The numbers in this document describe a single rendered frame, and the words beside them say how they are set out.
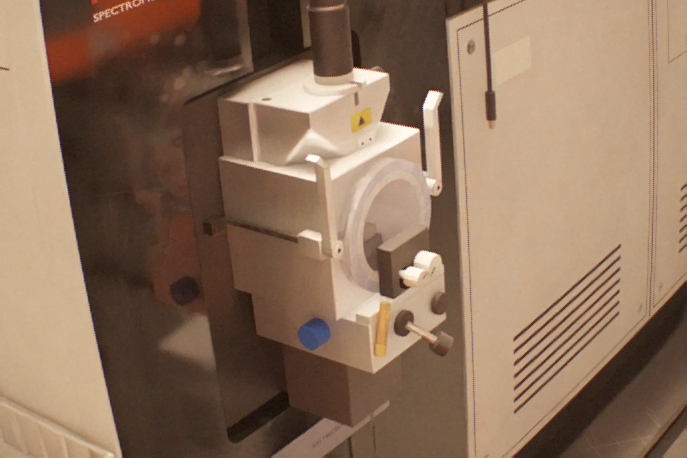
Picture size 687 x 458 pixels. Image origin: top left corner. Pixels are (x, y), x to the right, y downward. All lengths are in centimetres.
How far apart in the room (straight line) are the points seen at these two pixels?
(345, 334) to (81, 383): 18
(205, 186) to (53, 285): 13
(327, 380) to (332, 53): 23
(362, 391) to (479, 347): 28
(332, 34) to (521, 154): 38
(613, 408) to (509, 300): 34
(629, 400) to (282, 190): 77
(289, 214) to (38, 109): 19
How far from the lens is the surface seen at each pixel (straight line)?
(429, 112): 84
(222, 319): 86
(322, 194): 76
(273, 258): 82
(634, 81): 133
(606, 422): 144
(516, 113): 111
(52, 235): 75
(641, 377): 152
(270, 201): 80
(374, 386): 89
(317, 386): 89
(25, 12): 70
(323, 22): 79
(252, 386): 91
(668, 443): 151
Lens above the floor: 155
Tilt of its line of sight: 24 degrees down
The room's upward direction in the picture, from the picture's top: 5 degrees counter-clockwise
